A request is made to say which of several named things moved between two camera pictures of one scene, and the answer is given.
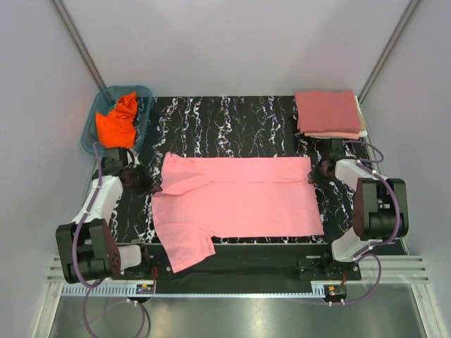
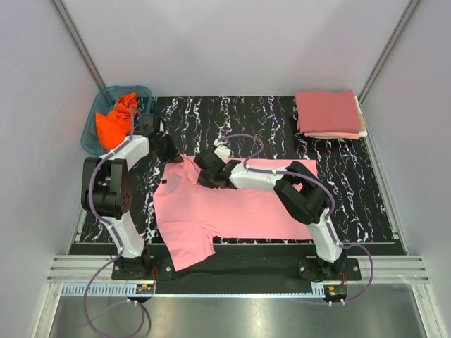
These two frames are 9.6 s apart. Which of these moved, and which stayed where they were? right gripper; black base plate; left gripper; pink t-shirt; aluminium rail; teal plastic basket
Moved: left gripper; right gripper
Stayed: black base plate; pink t-shirt; aluminium rail; teal plastic basket
